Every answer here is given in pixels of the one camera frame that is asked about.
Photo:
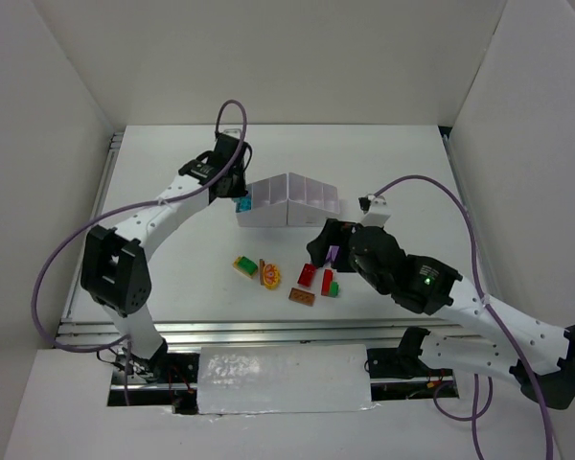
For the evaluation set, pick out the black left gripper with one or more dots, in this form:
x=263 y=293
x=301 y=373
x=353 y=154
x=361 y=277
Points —
x=237 y=187

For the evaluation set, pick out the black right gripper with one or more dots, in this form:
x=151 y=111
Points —
x=340 y=246

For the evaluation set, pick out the yellow butterfly lego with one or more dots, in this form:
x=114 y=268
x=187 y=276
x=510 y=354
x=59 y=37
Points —
x=272 y=276

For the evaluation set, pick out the tan lego plate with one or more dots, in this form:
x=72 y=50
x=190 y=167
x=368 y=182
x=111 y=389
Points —
x=261 y=272

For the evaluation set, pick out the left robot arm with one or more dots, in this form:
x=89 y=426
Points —
x=115 y=266

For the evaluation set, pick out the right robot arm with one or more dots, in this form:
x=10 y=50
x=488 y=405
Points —
x=537 y=357

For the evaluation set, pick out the purple oval lego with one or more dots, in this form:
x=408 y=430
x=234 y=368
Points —
x=331 y=255

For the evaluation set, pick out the small red lego brick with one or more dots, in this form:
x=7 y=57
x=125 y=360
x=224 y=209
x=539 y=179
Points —
x=327 y=280

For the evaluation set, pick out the teal rectangular lego brick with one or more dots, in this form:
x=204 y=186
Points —
x=243 y=204

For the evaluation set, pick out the small green lego brick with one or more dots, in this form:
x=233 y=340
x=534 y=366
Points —
x=334 y=289

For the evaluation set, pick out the white divided organizer bin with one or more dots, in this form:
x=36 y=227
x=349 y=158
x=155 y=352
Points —
x=290 y=199

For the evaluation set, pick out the tan lego brick underside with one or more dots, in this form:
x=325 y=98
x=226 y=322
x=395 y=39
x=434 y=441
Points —
x=300 y=296

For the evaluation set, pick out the green curved lego brick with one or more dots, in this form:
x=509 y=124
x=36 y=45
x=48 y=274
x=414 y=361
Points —
x=246 y=264

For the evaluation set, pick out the light tan lego under green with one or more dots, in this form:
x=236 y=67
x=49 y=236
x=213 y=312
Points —
x=246 y=270

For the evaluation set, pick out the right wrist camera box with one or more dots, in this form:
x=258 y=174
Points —
x=375 y=209

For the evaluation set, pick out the aluminium frame rail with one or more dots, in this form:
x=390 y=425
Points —
x=205 y=281

